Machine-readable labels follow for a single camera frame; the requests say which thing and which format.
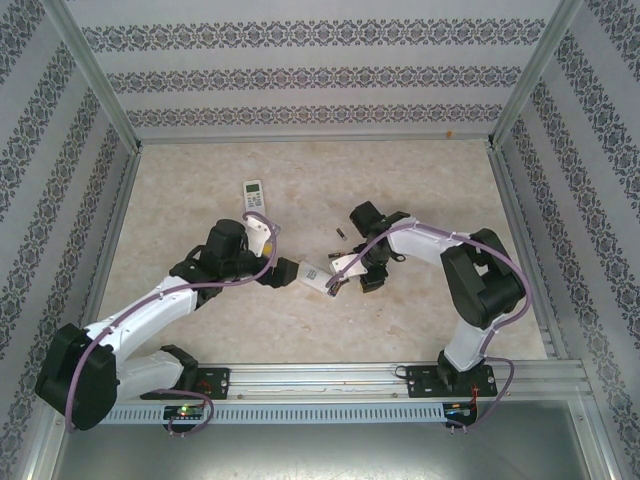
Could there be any purple cable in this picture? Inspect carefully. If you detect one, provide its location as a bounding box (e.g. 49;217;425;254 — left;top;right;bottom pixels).
64;210;279;439
327;223;531;431

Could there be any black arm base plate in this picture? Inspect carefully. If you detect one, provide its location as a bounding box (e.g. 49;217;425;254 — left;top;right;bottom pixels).
141;367;232;401
407;364;496;400

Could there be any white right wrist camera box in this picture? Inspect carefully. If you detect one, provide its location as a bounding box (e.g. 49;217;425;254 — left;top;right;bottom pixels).
328;252;369;282

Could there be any white remote with display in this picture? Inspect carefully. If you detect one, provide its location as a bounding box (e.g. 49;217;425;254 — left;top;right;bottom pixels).
242;179;270;215

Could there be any grey slotted cable duct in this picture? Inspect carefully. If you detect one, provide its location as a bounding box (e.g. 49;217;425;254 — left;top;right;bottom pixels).
67;403;446;425

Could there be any aluminium mounting rail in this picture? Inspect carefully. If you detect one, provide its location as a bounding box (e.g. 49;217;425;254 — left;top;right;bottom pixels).
49;363;587;401

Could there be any aluminium frame post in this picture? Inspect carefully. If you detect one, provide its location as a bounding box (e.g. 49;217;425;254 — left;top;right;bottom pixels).
488;0;587;150
47;0;145;152

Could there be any aluminium table edge rail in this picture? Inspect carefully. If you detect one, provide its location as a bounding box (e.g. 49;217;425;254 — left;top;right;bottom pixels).
69;149;144;365
487;144;569;360

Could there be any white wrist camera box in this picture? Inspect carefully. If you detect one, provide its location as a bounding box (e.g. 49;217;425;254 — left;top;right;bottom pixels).
328;252;369;282
243;212;280;259

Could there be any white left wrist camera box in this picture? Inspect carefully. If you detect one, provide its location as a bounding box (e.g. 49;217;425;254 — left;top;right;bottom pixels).
243;212;280;259

